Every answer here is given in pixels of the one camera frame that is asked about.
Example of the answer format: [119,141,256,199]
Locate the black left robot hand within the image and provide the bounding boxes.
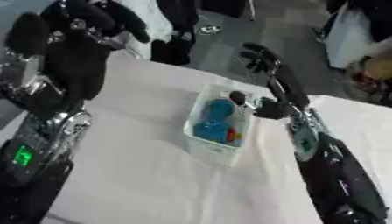
[0,0,153,116]

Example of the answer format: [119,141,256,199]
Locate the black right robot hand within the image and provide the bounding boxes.
[227,42,312,121]

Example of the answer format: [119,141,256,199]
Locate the red and yellow toy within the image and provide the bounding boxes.
[223,125,245,147]

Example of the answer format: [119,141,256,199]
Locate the white plastic basket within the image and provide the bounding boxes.
[182,83,263,168]

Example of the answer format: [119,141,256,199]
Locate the blue toy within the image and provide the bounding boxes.
[191,98,238,144]

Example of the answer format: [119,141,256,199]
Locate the person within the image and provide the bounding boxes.
[311,0,392,108]
[148,0,202,67]

